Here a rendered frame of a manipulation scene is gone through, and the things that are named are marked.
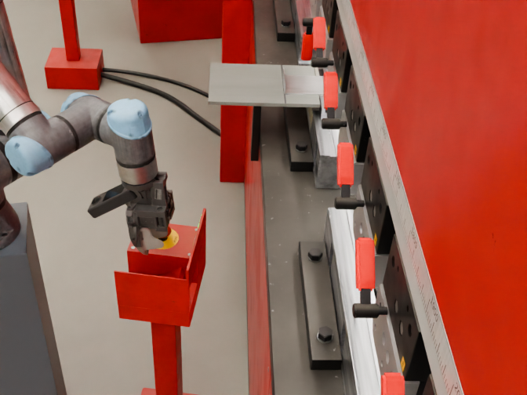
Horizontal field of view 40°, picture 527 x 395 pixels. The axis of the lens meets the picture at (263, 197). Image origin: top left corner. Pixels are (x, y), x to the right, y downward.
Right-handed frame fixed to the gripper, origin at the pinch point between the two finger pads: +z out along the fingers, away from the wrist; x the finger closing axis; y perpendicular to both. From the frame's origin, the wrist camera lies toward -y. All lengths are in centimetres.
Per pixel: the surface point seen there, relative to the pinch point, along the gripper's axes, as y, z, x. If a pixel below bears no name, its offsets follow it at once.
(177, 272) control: 5.8, 9.6, 3.2
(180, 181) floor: -27, 82, 125
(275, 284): 29.3, -1.3, -9.0
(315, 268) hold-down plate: 36.9, -3.6, -6.1
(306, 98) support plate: 32, -14, 40
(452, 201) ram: 52, -62, -55
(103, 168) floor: -61, 79, 128
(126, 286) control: -3.2, 6.6, -4.8
